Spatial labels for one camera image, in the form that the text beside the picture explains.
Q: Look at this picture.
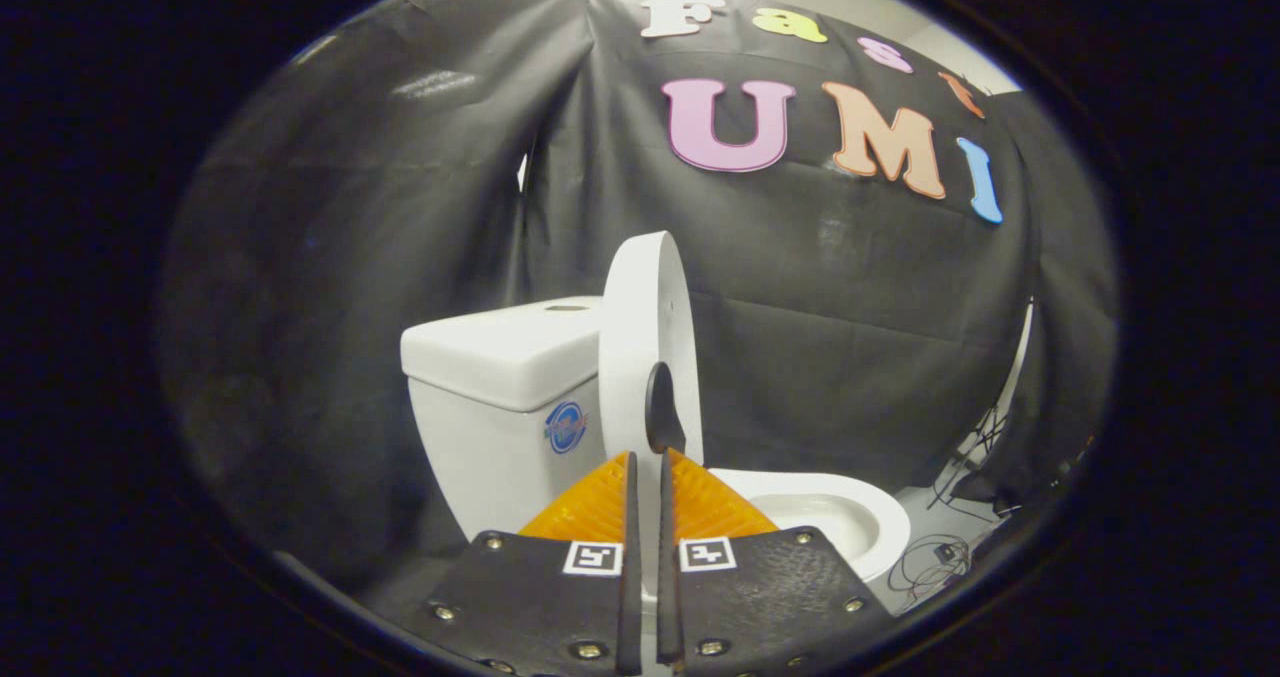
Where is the black floor cable bundle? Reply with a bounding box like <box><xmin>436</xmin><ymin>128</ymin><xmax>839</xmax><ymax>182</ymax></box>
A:
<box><xmin>885</xmin><ymin>407</ymin><xmax>1013</xmax><ymax>610</ymax></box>

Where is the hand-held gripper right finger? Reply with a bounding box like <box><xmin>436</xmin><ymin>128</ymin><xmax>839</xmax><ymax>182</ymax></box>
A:
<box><xmin>657</xmin><ymin>447</ymin><xmax>894</xmax><ymax>676</ymax></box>

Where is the white ceramic toilet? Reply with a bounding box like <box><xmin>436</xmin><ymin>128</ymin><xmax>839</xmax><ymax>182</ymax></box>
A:
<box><xmin>400</xmin><ymin>295</ymin><xmax>912</xmax><ymax>610</ymax></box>

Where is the white toilet lid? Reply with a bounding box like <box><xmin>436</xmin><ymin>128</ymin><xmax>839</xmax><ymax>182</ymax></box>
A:
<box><xmin>598</xmin><ymin>231</ymin><xmax>705</xmax><ymax>598</ymax></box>

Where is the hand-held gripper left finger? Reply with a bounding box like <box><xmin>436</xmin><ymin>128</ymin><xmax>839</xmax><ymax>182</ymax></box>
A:
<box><xmin>420</xmin><ymin>450</ymin><xmax>643</xmax><ymax>676</ymax></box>

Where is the plain black cloth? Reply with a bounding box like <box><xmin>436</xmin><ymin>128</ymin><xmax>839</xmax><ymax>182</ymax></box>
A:
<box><xmin>998</xmin><ymin>92</ymin><xmax>1120</xmax><ymax>506</ymax></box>
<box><xmin>158</xmin><ymin>0</ymin><xmax>598</xmax><ymax>603</ymax></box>

